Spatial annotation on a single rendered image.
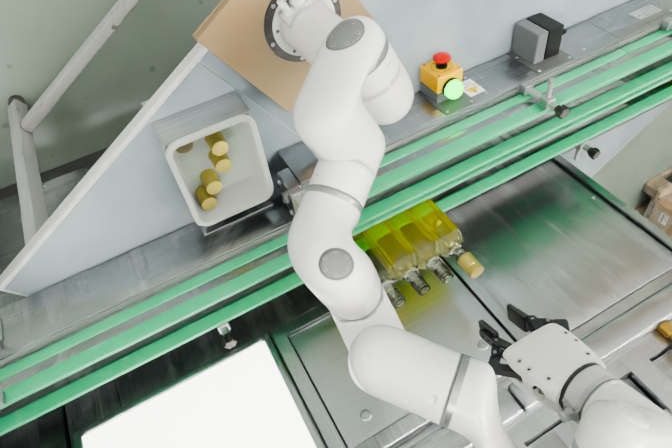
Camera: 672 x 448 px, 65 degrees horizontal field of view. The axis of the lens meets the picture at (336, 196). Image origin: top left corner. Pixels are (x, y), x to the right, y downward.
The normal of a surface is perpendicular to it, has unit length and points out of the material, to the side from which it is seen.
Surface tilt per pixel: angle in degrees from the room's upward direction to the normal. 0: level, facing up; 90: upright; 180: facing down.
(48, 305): 90
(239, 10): 1
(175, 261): 90
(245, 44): 1
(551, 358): 111
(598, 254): 90
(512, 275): 91
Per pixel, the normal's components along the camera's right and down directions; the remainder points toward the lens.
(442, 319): -0.11, -0.69
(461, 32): 0.47, 0.60
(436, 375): -0.14, -0.49
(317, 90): -0.51, -0.46
